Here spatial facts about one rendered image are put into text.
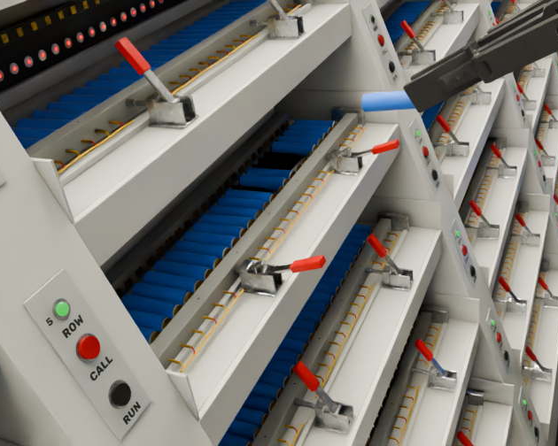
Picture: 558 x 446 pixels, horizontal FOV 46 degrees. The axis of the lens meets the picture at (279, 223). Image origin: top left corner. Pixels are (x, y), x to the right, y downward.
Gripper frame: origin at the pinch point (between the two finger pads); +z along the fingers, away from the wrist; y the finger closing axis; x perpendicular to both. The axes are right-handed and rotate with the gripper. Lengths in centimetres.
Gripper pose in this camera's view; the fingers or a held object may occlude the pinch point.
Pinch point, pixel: (446, 77)
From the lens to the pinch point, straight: 64.0
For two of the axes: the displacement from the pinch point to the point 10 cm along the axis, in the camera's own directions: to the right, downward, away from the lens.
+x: -5.7, -7.9, -2.3
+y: 4.2, -5.2, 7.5
